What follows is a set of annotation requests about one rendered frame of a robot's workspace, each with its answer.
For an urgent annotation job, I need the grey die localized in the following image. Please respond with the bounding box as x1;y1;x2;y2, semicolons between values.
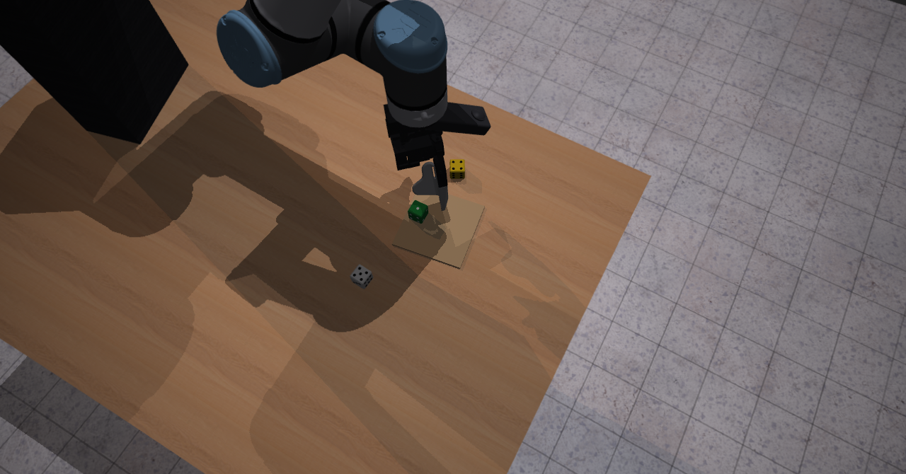
350;265;373;289

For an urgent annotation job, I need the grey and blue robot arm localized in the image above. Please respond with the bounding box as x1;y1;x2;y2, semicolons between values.
217;0;491;135

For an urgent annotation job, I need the tan flat mat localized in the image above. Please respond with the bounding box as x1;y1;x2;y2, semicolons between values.
392;194;485;269

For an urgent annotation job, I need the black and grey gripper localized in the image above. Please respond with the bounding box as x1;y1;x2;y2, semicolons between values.
384;104;448;211

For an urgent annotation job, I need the green die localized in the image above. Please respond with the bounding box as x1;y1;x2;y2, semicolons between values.
408;200;428;224

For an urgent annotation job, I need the yellow die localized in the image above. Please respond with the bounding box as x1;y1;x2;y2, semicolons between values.
449;159;465;179

